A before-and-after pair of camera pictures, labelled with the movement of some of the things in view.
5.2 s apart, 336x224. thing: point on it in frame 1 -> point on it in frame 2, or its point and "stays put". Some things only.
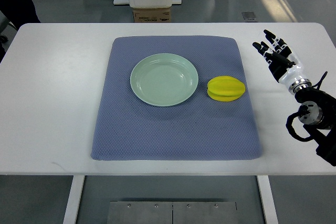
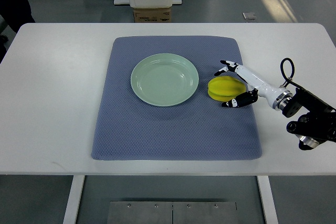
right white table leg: (267, 199) stays put
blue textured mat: (203, 128) stays put
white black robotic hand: (286, 68) -> (279, 98)
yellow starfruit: (225, 88) stays put
